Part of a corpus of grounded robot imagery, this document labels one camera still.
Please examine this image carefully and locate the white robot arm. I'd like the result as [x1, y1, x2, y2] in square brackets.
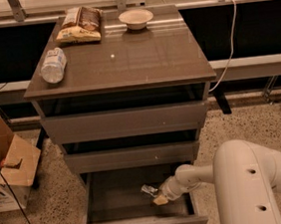
[153, 139, 281, 224]

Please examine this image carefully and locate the black floor cable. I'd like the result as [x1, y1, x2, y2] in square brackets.
[0, 141, 46, 224]

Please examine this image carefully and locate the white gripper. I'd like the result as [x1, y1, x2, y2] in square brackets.
[152, 176, 188, 205]

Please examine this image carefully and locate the bottom grey drawer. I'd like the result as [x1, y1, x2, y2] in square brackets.
[82, 163, 208, 224]

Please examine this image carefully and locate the brown chip bag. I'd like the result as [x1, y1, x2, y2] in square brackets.
[56, 7, 103, 43]

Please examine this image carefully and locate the middle grey drawer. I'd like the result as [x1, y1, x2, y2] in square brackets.
[64, 141, 199, 174]

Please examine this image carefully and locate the top grey drawer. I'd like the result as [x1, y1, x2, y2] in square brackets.
[41, 103, 207, 144]

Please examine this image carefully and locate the grey drawer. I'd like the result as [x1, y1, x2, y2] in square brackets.
[64, 141, 199, 174]
[41, 103, 207, 144]
[82, 163, 208, 224]

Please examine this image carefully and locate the open cardboard box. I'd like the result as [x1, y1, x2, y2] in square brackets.
[0, 115, 41, 213]

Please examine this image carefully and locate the clear plastic water bottle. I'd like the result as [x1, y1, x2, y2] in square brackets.
[40, 48, 67, 84]

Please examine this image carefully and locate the white ceramic bowl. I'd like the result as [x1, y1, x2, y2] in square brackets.
[119, 9, 153, 31]

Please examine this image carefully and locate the silver redbull can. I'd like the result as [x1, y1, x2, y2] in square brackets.
[140, 184, 158, 198]

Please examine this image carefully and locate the grey drawer cabinet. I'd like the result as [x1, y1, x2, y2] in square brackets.
[16, 0, 226, 189]

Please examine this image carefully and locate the white cable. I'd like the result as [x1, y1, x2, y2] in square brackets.
[198, 0, 246, 94]

